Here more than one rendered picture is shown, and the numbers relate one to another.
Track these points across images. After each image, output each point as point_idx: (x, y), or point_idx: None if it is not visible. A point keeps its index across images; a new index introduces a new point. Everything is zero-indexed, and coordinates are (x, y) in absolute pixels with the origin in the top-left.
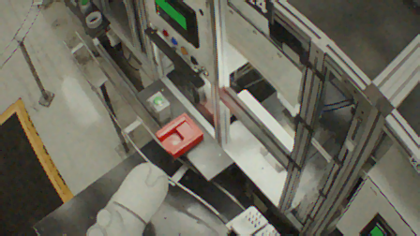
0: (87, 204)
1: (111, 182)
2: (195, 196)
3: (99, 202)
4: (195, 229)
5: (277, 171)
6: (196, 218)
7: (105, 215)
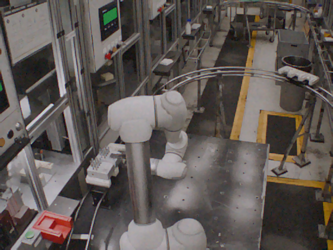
0: None
1: None
2: (94, 216)
3: None
4: (119, 225)
5: (55, 172)
6: (109, 230)
7: (171, 94)
